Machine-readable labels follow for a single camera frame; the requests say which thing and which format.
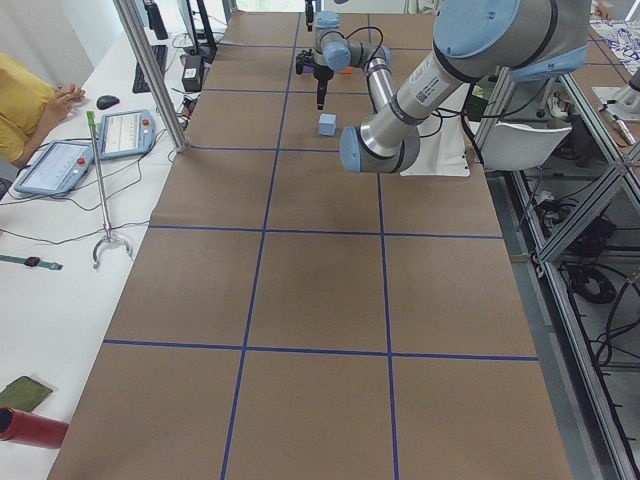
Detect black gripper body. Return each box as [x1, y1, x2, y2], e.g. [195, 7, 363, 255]
[313, 64, 334, 84]

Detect light blue foam block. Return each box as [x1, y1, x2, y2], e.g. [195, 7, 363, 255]
[318, 113, 337, 137]

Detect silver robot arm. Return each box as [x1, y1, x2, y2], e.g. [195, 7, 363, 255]
[304, 0, 342, 48]
[311, 0, 591, 174]

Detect person's clasped hands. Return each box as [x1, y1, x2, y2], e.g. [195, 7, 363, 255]
[48, 84, 85, 111]

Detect black keyboard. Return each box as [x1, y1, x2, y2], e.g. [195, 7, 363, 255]
[131, 43, 169, 95]

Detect far blue teach pendant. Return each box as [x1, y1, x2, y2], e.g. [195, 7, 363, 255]
[98, 109, 155, 160]

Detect blue teach pendant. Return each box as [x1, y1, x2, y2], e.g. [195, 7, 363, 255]
[98, 109, 155, 160]
[14, 141, 94, 195]

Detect black computer mouse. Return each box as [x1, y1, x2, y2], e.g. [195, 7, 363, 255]
[96, 95, 120, 111]

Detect near blue teach pendant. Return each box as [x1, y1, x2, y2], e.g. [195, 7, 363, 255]
[14, 141, 94, 195]

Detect person in yellow shirt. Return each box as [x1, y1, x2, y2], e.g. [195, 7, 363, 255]
[1, 53, 76, 168]

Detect red water bottle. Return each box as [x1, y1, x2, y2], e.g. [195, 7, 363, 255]
[1, 407, 69, 449]

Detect aluminium frame post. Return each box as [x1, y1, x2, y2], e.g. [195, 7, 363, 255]
[113, 0, 187, 153]

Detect green handled reacher grabber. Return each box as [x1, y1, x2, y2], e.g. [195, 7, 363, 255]
[86, 111, 133, 270]

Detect green strap smartwatch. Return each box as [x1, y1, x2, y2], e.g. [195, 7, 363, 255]
[0, 254, 63, 271]

